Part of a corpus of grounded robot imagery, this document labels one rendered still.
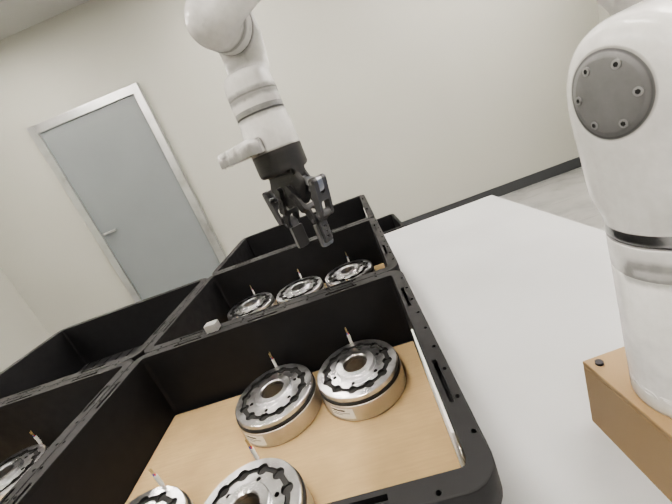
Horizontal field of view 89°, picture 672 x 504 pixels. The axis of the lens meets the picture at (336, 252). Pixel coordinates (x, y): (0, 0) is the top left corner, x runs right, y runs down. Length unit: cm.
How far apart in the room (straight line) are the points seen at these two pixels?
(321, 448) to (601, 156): 36
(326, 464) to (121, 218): 365
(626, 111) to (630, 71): 2
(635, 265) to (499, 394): 30
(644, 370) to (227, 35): 56
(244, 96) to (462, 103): 319
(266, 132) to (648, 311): 44
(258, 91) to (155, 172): 320
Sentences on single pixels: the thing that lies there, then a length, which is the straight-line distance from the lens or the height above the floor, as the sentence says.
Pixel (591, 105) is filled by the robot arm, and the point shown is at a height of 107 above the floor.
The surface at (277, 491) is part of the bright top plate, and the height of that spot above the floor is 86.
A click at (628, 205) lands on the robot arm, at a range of 33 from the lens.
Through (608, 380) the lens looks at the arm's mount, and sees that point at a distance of 47.
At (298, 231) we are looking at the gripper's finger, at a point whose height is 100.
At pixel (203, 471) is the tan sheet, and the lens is 48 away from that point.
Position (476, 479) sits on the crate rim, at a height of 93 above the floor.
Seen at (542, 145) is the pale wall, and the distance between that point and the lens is 396.
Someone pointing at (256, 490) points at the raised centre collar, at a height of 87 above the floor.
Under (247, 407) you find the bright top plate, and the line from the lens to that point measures 47.
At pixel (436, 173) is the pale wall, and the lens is 354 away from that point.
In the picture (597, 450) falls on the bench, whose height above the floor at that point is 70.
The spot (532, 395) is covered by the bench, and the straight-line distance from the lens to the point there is 58.
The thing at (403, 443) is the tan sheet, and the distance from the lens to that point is 38.
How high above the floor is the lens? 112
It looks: 18 degrees down
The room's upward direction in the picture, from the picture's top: 21 degrees counter-clockwise
